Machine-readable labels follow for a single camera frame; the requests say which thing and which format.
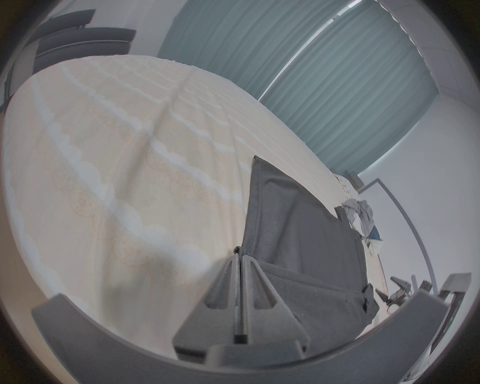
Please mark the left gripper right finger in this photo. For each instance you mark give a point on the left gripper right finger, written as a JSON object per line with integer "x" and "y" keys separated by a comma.
{"x": 266, "y": 311}

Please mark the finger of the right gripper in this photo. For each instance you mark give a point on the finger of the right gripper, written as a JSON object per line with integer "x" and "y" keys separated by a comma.
{"x": 383, "y": 294}
{"x": 403, "y": 288}

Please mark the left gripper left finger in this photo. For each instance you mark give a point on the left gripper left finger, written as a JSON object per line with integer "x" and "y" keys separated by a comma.
{"x": 217, "y": 311}

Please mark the black trousers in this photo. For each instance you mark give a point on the black trousers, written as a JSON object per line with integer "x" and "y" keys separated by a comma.
{"x": 300, "y": 243}

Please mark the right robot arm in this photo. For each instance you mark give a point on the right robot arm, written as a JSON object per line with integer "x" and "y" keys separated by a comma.
{"x": 455, "y": 281}

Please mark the pile of clothes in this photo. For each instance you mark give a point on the pile of clothes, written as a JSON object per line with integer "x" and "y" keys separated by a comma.
{"x": 360, "y": 217}

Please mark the bed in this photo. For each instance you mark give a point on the bed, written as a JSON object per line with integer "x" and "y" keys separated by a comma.
{"x": 112, "y": 168}

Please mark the grey bedside table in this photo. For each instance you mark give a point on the grey bedside table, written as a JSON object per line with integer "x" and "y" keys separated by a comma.
{"x": 354, "y": 180}

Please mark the blue-green curtain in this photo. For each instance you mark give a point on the blue-green curtain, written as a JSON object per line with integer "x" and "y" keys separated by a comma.
{"x": 232, "y": 37}
{"x": 356, "y": 93}

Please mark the black chest of drawers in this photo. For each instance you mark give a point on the black chest of drawers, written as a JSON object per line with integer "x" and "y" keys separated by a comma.
{"x": 82, "y": 39}

